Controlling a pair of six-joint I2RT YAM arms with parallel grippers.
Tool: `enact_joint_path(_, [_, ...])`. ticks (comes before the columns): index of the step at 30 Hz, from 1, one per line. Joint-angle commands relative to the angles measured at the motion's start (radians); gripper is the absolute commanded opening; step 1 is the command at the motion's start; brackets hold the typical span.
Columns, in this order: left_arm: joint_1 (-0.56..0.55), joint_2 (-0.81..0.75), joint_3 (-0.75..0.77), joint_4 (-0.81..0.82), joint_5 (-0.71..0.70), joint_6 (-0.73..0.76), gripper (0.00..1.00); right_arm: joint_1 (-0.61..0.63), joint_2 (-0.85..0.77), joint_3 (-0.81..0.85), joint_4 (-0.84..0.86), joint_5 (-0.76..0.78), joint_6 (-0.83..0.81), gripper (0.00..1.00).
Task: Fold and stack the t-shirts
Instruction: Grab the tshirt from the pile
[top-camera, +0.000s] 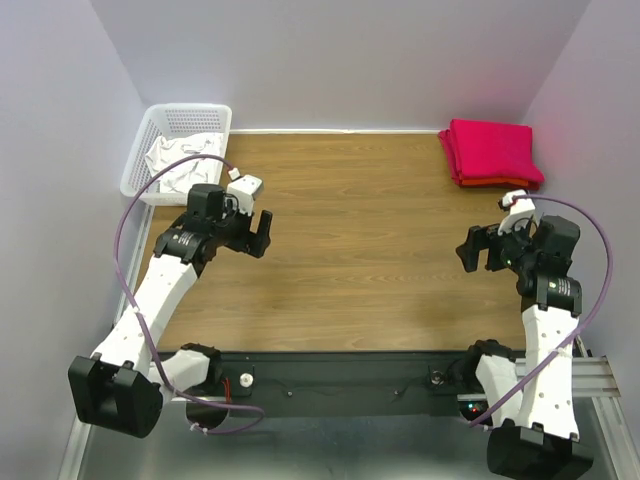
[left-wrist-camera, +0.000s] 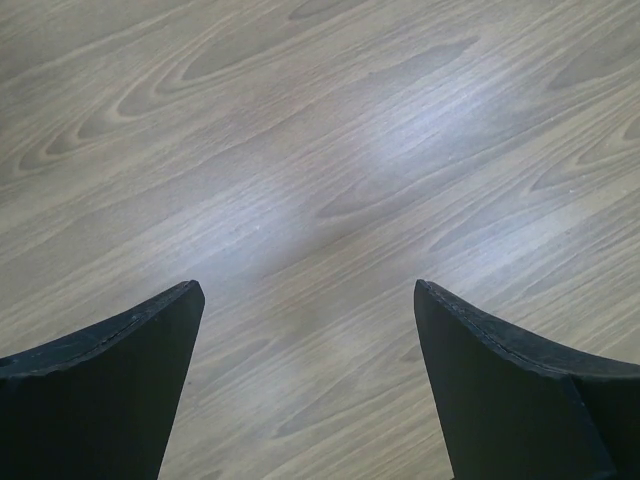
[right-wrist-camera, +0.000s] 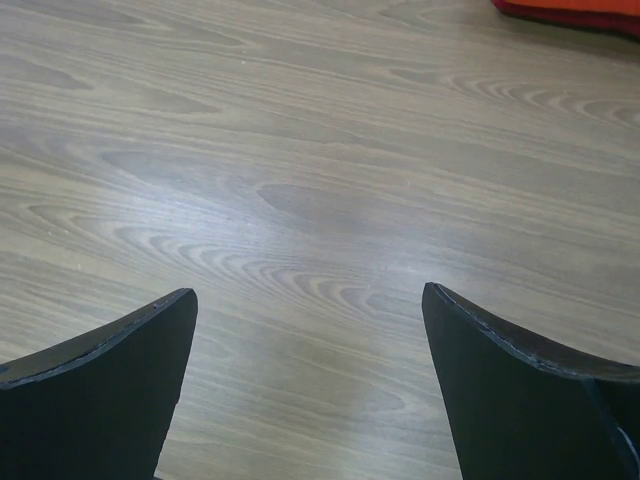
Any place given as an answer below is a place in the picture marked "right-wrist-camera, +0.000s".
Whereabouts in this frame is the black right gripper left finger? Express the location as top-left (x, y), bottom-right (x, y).
top-left (1, 288), bottom-right (197, 479)

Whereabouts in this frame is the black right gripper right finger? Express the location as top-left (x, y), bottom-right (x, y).
top-left (422, 283), bottom-right (639, 479)

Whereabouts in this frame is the folded red t-shirt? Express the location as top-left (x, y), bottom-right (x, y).
top-left (491, 0), bottom-right (639, 38)

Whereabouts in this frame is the folded orange t-shirt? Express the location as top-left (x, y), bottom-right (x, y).
top-left (509, 0), bottom-right (640, 17)

